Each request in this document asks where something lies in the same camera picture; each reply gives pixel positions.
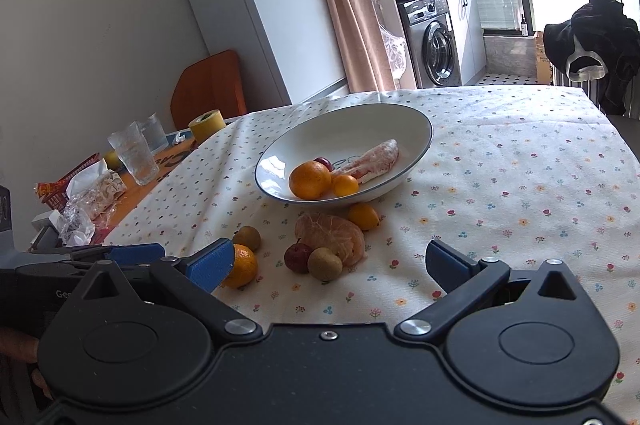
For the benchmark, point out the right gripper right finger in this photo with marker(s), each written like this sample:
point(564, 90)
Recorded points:
point(468, 285)

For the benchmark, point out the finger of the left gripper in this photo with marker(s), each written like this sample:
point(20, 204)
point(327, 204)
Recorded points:
point(123, 255)

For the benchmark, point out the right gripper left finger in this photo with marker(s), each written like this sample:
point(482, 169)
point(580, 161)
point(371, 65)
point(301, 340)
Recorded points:
point(195, 276)

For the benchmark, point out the brown kiwi fruit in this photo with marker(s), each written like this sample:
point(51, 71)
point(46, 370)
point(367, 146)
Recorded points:
point(324, 265)
point(249, 237)

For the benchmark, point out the small red apple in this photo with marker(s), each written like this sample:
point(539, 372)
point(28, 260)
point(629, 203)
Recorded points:
point(296, 257)

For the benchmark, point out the large peeled pomelo piece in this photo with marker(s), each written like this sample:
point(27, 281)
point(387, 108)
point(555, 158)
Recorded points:
point(336, 233)

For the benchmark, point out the small orange mandarin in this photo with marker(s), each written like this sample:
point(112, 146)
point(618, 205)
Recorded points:
point(344, 185)

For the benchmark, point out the small red plum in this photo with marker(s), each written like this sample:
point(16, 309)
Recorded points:
point(325, 163)

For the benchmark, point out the white kitchen cabinet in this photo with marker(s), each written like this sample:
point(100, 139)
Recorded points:
point(469, 39)

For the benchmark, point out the person's left hand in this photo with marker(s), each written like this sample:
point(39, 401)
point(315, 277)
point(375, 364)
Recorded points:
point(23, 348)

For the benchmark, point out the plastic snack bag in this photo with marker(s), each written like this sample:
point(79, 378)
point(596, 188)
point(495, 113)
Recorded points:
point(91, 194)

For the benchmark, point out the red snack packet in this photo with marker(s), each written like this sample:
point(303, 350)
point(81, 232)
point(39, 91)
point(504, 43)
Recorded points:
point(53, 194)

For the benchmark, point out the front clear drinking glass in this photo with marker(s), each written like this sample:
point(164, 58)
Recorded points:
point(134, 152)

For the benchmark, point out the clear drinking glass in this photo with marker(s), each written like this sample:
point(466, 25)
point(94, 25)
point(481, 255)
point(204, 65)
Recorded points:
point(134, 152)
point(153, 133)

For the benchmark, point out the small mandarin beside bowl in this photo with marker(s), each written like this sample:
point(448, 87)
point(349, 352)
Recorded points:
point(363, 216)

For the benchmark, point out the rear clear drinking glass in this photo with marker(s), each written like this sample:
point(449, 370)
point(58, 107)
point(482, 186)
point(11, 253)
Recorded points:
point(153, 133)

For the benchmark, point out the floral white tablecloth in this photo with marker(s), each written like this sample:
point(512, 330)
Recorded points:
point(521, 173)

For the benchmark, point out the large orange in bowl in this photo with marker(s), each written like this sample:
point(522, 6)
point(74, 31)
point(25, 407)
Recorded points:
point(310, 180)

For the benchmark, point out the yellow tape roll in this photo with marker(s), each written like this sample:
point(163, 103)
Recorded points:
point(206, 125)

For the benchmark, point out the peeled pomelo segment in bowl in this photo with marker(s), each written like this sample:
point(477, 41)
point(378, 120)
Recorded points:
point(372, 164)

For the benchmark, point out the white ceramic bowl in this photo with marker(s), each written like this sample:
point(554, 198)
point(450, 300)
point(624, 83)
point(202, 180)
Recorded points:
point(341, 136)

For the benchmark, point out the orange chair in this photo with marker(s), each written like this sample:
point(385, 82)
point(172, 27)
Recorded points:
point(213, 83)

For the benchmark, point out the cardboard box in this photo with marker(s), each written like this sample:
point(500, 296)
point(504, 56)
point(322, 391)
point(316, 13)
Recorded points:
point(544, 69)

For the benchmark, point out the silver washing machine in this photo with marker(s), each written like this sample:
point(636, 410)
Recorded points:
point(430, 40)

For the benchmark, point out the black garment on chair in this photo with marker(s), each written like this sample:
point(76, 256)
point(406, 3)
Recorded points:
point(597, 43)

